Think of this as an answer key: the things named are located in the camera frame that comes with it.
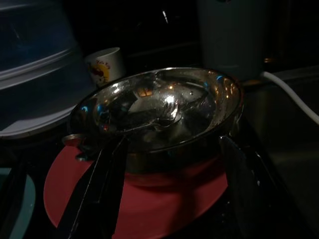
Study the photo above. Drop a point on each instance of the grey water filter canister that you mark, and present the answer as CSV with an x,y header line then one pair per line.
x,y
229,37

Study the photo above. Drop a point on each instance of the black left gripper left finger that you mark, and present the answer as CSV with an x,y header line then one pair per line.
x,y
99,199

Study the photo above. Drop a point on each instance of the stainless steel sink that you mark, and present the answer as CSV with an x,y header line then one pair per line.
x,y
294,149

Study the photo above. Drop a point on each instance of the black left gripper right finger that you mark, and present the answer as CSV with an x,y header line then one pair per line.
x,y
239,186

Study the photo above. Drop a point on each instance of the teal round dish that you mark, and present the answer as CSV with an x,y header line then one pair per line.
x,y
26,211

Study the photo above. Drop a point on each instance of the white cup with cartoon print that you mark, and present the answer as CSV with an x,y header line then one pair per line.
x,y
109,62

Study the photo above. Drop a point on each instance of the steel fork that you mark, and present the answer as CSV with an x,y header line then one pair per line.
x,y
167,119

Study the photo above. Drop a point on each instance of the round steel bowl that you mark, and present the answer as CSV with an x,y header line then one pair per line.
x,y
199,99

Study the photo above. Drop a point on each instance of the blue white plastic container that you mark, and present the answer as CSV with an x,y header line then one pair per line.
x,y
37,49

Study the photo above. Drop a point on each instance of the pink round plate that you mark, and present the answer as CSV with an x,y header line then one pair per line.
x,y
162,204

